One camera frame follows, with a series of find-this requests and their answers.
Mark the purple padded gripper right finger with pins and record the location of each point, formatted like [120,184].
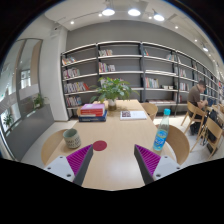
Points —
[152,166]

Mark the wooden chair near right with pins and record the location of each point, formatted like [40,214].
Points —
[179,143]

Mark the green potted plant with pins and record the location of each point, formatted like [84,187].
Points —
[110,90]

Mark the wooden chair right foreground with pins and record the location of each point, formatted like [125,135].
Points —
[211,132]

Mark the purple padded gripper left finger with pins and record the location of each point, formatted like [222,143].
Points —
[72,167]

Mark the wooden chair under man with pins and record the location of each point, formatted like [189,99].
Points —
[195,114]

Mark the open white magazine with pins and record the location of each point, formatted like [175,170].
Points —
[132,115]

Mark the red book on stack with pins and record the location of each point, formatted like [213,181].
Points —
[93,109]

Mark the grey ceramic mug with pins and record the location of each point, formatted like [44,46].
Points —
[72,138]

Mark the wooden chair far right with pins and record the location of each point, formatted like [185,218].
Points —
[151,109]

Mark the dark blue book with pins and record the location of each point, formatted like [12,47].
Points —
[93,118]

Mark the wooden chair near left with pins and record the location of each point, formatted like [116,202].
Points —
[50,145]

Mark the clear plastic water bottle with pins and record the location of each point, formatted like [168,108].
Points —
[162,132]

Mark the small plant by window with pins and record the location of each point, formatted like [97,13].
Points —
[38,101]

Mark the large grey wall bookshelf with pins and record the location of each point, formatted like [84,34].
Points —
[155,73]

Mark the round dark red coaster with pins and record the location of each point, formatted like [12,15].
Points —
[99,145]

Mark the seated man in brown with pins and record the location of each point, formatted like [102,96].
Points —
[194,99]

